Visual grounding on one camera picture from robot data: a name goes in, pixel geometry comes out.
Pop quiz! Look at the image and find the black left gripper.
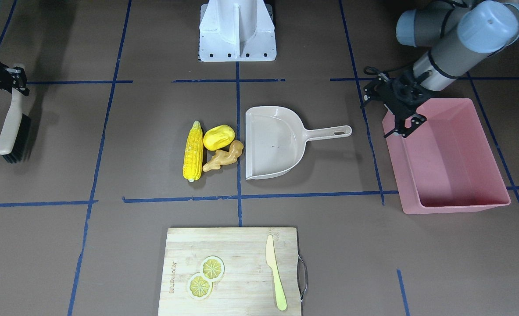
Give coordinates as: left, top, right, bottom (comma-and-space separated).
363, 72, 430, 139

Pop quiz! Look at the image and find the beige hand brush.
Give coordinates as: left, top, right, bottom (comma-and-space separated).
0, 63, 31, 164

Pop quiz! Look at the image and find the beige plastic dustpan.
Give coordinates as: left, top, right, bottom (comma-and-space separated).
245, 106, 352, 180

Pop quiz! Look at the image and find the brown toy ginger root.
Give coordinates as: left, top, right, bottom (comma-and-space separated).
202, 140, 244, 172

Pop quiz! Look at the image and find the yellow toy pepper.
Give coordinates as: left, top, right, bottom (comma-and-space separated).
203, 124, 236, 151

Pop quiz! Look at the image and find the yellow toy corn cob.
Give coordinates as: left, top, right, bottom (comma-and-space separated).
183, 121, 204, 183

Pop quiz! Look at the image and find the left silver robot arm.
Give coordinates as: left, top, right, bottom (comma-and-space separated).
363, 0, 519, 138

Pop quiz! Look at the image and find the pink plastic bin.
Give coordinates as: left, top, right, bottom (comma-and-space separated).
386, 98, 511, 215

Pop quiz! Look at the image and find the yellow plastic knife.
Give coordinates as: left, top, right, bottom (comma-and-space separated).
265, 235, 288, 311

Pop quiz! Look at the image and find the wooden cutting board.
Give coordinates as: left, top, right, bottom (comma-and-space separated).
157, 227, 303, 316

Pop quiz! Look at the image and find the lemon slice far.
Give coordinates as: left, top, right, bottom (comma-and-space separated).
200, 255, 225, 282

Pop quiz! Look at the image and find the lemon slice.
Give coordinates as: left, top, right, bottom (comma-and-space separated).
200, 255, 225, 282
186, 273, 213, 300

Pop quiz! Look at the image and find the lemon slice near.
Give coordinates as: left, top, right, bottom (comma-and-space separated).
186, 273, 213, 300

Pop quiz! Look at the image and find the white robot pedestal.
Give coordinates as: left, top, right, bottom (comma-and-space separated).
198, 0, 277, 62

